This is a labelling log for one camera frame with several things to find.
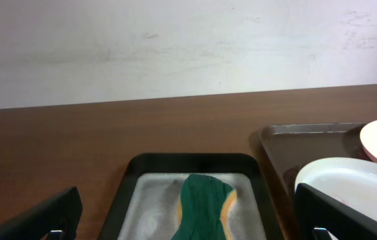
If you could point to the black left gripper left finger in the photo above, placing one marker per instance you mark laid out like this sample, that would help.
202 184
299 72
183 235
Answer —
55 218

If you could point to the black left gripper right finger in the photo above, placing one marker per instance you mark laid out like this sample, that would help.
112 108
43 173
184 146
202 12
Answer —
320 216

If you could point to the grey-white plate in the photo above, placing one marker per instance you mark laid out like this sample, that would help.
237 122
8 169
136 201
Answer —
352 182

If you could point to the green yellow sponge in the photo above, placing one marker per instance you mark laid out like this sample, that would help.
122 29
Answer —
203 209

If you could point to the brown serving tray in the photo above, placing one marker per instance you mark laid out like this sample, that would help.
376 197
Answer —
284 149

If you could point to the black soapy water tray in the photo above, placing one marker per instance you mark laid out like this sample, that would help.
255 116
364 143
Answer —
145 205

